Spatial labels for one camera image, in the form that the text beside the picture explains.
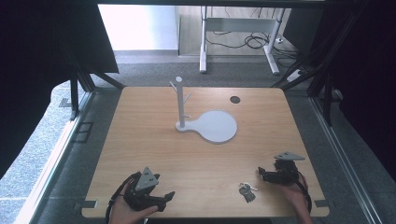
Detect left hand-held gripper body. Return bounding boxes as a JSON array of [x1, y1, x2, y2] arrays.
[[123, 166, 166, 213]]

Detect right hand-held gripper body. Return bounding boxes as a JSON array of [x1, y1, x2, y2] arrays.
[[268, 151, 306, 187]]

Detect person's right hand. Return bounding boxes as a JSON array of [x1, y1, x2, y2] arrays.
[[277, 174, 310, 210]]

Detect person's left hand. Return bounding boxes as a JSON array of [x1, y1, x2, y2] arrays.
[[108, 181, 160, 224]]

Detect bunch of keys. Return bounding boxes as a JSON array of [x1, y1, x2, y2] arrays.
[[238, 182, 259, 203]]

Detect white key holder stand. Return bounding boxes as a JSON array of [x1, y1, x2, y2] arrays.
[[169, 76, 238, 145]]

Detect black metal stand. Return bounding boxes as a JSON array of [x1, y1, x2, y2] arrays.
[[271, 6, 368, 127], [68, 57, 127, 121]]

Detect black curtain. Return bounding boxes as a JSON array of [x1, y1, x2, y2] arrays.
[[0, 0, 120, 180], [281, 0, 396, 183]]

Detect right hand-held gripper cable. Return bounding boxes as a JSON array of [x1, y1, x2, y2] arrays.
[[294, 173, 314, 216]]

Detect hand-held gripper cable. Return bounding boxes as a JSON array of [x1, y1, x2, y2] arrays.
[[105, 171, 142, 224], [294, 173, 314, 216]]

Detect left hand-held gripper cable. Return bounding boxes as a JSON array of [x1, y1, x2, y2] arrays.
[[105, 171, 142, 224]]

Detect aluminium floor rail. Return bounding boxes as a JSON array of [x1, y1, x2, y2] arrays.
[[13, 91, 96, 224], [307, 96, 386, 224]]

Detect black floor cables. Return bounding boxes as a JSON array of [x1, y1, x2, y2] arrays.
[[205, 7, 302, 69]]

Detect white desk frame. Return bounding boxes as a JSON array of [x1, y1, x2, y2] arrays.
[[199, 6, 286, 76]]

